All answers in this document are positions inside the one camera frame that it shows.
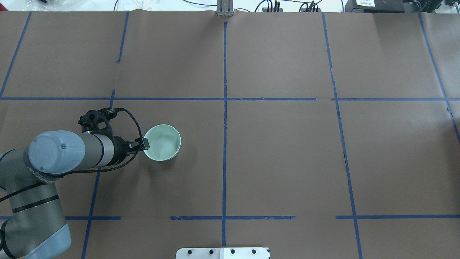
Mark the light green bowl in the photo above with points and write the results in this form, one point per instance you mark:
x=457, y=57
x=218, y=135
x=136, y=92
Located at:
x=164, y=142

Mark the grey aluminium frame post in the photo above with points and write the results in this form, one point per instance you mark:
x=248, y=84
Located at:
x=224, y=8

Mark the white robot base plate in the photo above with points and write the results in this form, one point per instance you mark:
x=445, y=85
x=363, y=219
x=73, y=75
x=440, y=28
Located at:
x=224, y=253

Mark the black power strip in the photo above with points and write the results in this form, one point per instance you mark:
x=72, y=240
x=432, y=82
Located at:
x=274, y=6

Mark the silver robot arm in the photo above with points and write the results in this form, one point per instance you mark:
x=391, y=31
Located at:
x=38, y=228

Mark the black electronics box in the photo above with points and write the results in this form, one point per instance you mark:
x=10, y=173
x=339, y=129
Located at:
x=374, y=6

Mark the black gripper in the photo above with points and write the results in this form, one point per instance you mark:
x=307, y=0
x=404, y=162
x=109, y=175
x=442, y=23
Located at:
x=120, y=149

